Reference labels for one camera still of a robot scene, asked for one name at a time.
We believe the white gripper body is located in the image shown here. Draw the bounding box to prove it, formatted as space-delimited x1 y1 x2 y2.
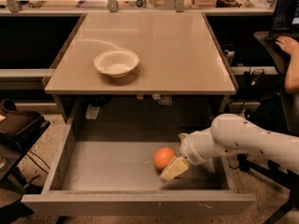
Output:
178 128 218 165

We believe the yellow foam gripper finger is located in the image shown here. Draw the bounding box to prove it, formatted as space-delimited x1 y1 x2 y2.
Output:
159 157 189 182

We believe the orange fruit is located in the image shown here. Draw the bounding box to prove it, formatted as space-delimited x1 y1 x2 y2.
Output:
154 147 176 171

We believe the person's forearm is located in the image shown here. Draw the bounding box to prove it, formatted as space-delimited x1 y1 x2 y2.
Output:
284 51 299 93

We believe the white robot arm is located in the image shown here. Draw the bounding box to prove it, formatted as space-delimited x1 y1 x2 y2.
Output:
159 114 299 182

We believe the grey open drawer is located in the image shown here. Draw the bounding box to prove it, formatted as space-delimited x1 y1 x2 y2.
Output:
21 97 257 217

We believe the grey cabinet with beige counter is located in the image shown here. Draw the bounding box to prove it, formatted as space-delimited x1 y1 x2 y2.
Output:
45 11 237 118

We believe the person's hand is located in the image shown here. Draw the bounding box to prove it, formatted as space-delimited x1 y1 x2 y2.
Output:
276 36 299 55

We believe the black sneaker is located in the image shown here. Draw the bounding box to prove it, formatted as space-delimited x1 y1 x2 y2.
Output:
240 108 259 124

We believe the white paper bowl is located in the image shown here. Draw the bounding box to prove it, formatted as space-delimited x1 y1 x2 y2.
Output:
93 49 139 78

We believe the black laptop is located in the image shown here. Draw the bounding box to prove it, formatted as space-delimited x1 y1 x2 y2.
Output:
269 0 299 39

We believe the black tray on stand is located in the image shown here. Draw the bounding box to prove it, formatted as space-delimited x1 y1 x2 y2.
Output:
0 99 47 150

